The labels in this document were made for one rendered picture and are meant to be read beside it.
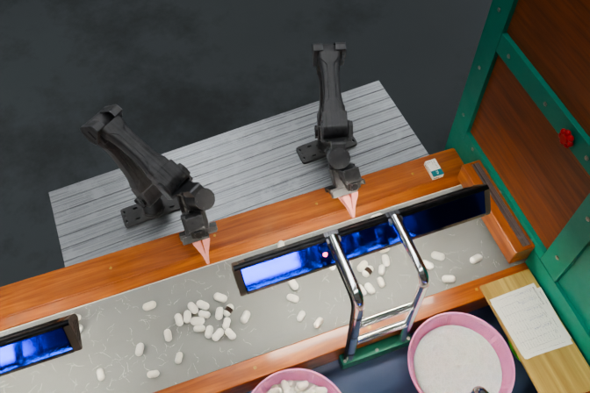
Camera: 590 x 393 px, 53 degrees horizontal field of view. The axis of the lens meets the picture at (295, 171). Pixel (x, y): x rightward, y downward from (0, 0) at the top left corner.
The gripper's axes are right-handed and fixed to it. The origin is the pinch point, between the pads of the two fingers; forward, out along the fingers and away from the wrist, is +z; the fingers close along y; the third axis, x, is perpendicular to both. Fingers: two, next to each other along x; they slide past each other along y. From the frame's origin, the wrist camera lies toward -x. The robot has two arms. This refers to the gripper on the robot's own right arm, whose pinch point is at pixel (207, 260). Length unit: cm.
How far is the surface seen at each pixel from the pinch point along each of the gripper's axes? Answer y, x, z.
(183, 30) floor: 21, 180, -87
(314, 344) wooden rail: 20.2, -15.2, 26.2
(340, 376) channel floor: 24.5, -13.3, 37.9
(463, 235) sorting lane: 72, -3, 15
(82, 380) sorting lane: -38.7, -5.7, 18.6
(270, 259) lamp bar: 13.8, -34.8, -4.0
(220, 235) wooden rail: 5.5, 9.7, -3.6
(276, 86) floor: 56, 143, -43
